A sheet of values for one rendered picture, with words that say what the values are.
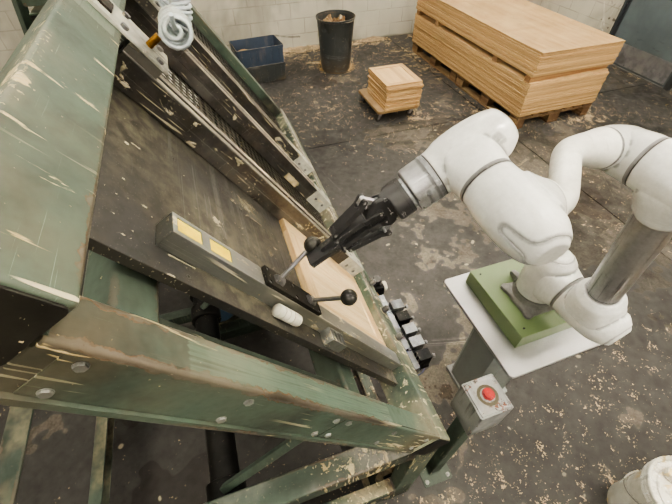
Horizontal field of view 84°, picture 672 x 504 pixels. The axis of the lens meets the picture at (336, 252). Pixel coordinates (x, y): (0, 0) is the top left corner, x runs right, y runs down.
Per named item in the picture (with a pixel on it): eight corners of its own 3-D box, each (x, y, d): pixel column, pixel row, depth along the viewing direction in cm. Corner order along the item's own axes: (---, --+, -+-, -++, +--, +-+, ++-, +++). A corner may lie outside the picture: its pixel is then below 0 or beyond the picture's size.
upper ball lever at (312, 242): (284, 293, 78) (328, 247, 78) (273, 286, 75) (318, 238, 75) (276, 282, 81) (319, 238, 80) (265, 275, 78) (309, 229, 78)
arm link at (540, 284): (534, 268, 159) (557, 231, 143) (570, 299, 148) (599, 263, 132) (506, 281, 154) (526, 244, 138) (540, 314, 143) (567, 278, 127)
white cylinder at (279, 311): (272, 319, 77) (294, 330, 83) (283, 311, 76) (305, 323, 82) (269, 307, 79) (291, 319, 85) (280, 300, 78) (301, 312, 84)
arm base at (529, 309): (527, 269, 166) (532, 261, 162) (563, 308, 152) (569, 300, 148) (493, 279, 162) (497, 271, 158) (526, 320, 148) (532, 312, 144)
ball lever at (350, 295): (309, 311, 88) (359, 307, 81) (300, 305, 85) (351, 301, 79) (312, 296, 90) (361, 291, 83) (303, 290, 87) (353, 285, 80)
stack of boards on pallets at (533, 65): (588, 114, 429) (627, 40, 371) (512, 130, 406) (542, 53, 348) (469, 42, 585) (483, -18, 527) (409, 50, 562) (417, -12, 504)
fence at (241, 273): (392, 370, 129) (401, 365, 128) (155, 245, 58) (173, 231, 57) (386, 358, 132) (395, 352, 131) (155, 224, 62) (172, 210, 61)
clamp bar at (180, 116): (351, 282, 154) (400, 250, 149) (38, 27, 66) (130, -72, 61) (343, 265, 160) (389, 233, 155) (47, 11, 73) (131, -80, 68)
